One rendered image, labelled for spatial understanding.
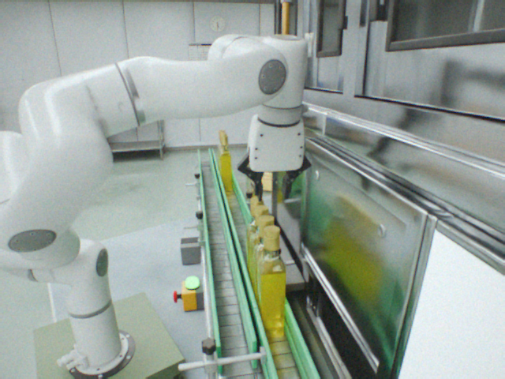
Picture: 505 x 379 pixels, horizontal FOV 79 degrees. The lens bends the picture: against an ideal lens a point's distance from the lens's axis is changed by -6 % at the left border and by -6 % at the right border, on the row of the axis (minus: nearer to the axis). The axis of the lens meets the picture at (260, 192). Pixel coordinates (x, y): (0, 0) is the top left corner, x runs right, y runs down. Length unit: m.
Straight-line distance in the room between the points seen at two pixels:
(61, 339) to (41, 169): 0.68
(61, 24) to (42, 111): 6.44
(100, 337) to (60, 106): 0.56
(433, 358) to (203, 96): 0.43
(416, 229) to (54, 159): 0.42
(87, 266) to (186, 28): 5.96
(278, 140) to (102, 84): 0.30
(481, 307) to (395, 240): 0.16
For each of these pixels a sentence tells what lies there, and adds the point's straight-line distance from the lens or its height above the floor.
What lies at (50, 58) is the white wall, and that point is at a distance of 6.89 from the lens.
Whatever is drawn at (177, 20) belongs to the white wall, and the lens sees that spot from 6.50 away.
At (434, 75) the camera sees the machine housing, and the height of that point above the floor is 1.48.
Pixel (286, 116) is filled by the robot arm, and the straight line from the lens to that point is 0.54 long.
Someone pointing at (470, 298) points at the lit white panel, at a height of 1.26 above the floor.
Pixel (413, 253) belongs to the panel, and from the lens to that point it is 0.46.
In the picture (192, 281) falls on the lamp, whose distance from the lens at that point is 1.08.
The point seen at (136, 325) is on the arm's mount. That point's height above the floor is 0.84.
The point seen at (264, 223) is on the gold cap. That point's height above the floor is 1.16.
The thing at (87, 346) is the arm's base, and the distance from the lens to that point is 0.86.
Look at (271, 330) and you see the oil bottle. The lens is 0.82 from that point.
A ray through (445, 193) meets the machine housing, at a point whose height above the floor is 1.35.
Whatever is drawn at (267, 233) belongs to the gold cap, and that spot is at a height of 1.16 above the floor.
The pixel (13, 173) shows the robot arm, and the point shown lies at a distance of 0.48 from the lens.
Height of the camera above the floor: 1.48
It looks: 21 degrees down
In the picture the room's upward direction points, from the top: straight up
